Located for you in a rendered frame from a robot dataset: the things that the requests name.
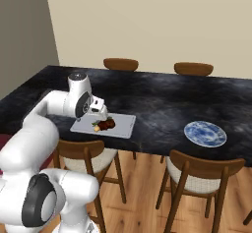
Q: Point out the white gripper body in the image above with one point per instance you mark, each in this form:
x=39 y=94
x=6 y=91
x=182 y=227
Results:
x=100 y=115

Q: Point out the wooden chair with cream seat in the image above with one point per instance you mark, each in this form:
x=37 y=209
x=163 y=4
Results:
x=88 y=151
x=193 y=69
x=203 y=169
x=120 y=64

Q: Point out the blue and white plate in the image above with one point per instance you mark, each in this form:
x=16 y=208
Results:
x=205 y=134

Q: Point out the dark brown steak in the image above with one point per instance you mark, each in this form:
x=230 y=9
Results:
x=108 y=124

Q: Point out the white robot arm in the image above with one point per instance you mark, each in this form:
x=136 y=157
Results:
x=36 y=135

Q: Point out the grey rectangular tray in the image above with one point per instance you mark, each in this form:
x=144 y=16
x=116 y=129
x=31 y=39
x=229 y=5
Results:
x=123 y=127

